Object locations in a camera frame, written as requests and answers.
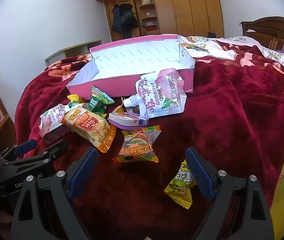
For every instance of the white pot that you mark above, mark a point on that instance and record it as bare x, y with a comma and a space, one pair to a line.
147, 1

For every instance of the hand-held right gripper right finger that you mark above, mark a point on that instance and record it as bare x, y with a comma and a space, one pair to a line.
199, 172

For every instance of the pink checked cartoon bedsheet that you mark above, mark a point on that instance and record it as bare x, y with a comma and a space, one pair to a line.
282, 57

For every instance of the small black object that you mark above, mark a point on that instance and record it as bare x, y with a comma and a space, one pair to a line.
211, 34

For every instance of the small peach jelly pouch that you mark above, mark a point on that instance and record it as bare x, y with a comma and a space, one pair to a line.
53, 120

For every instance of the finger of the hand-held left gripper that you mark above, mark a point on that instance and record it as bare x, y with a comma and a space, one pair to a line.
25, 146
44, 155

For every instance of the red floral blanket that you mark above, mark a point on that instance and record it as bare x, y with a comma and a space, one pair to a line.
232, 105

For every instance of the wooden wardrobe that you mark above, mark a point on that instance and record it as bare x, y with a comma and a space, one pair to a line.
187, 7

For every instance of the purple oval tin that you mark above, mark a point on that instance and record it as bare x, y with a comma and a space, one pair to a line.
127, 120

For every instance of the clear burger gummy packet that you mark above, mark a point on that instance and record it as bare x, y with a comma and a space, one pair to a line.
137, 145

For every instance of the pink cardboard box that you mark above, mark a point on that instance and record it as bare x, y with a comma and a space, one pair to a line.
132, 57

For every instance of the black hanging jacket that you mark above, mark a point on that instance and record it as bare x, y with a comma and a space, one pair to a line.
123, 20

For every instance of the red basin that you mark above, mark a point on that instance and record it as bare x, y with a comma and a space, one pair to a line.
149, 27

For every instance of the orange candy packet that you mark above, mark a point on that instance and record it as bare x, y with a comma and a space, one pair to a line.
119, 109

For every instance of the orange rice cracker packet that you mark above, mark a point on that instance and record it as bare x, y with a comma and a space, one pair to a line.
89, 127

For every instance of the low grey shelf unit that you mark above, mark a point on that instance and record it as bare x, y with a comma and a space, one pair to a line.
64, 52

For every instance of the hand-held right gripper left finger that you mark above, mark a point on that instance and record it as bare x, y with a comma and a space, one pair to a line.
82, 175

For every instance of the yellow candy packet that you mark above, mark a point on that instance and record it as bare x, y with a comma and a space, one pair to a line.
74, 99
179, 187

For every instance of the large peach jelly pouch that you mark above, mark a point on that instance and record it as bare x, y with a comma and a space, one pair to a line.
157, 97

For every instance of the dark wooden headboard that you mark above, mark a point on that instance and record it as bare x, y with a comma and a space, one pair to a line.
274, 30

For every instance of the green pea snack packet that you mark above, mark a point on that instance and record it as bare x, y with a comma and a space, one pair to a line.
99, 98

